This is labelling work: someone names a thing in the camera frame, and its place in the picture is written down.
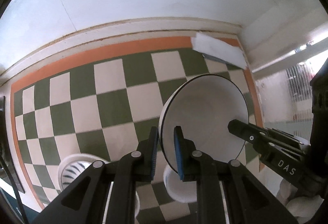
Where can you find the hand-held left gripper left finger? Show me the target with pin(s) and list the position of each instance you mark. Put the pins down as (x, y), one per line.
(153, 160)

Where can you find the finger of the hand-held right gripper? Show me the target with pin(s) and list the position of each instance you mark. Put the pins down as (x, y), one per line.
(256, 134)

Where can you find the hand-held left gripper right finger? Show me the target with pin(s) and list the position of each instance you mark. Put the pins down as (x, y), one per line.
(178, 154)

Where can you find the white bowl with blue pattern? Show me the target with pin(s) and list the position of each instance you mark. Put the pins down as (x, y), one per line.
(179, 190)

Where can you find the white bowl with dark rim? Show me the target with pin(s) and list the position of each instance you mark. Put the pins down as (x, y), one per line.
(205, 111)

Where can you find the white plate with pink flowers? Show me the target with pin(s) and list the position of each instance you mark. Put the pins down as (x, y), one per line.
(76, 156)

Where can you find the person's right hand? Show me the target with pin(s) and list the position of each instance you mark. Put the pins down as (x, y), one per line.
(305, 207)

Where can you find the sliding glass door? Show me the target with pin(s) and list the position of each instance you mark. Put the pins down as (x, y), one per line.
(281, 101)

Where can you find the green checkered tablecloth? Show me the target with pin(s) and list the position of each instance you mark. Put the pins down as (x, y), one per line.
(84, 111)

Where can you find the white folded cloth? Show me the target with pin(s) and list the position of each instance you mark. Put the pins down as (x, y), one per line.
(217, 47)

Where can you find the black gas stove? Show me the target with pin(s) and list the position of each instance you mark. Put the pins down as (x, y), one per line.
(11, 175)

